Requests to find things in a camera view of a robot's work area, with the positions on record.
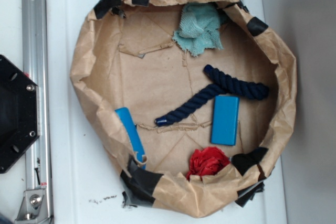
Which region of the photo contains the red crumpled paper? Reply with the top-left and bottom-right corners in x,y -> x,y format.
186,146 -> 230,180

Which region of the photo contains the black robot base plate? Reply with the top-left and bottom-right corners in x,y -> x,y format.
1,55 -> 39,174

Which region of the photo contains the dark navy rope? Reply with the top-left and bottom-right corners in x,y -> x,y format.
154,64 -> 270,127

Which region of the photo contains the blue rectangular block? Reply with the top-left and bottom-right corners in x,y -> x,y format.
211,95 -> 239,146

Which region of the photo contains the aluminium extrusion rail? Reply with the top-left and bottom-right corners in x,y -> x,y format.
22,0 -> 54,223

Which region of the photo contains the brown paper bag bin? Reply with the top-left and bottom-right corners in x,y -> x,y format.
70,0 -> 297,218

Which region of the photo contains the metal corner bracket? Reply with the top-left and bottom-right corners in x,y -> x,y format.
15,189 -> 47,223

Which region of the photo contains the light blue cloth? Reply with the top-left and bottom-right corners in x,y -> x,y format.
172,3 -> 229,57

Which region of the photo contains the blue plastic handle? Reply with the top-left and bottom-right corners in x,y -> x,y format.
115,107 -> 146,169

